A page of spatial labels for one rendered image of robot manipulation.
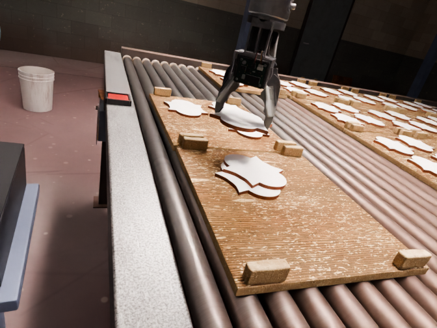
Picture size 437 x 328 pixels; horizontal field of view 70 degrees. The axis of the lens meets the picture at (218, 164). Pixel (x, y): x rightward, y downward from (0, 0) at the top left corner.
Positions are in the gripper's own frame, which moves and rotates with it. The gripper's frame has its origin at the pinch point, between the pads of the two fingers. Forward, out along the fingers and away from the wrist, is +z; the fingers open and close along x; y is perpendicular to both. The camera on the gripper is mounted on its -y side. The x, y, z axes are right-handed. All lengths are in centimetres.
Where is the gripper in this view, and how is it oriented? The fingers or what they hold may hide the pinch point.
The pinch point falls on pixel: (242, 119)
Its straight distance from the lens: 68.3
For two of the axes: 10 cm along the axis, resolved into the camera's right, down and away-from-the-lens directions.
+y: -2.8, 3.6, -8.9
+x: 9.4, 3.1, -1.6
